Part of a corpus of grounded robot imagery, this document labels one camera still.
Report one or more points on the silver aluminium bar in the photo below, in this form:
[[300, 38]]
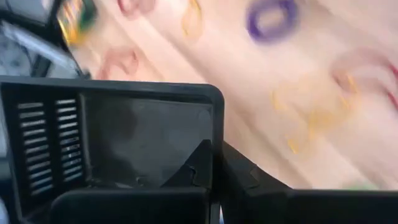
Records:
[[37, 45]]

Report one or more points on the yellow green crayon box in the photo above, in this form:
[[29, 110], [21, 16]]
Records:
[[73, 21]]

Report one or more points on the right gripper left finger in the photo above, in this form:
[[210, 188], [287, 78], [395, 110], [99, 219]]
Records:
[[199, 171]]

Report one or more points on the purple rubber band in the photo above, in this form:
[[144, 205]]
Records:
[[252, 25]]

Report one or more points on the yellow rubber band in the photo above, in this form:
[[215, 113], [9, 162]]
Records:
[[311, 119], [186, 26]]

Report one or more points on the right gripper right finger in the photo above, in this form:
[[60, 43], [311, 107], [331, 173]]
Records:
[[248, 193]]

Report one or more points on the black slotted plastic basket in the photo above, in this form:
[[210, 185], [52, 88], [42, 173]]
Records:
[[140, 130]]

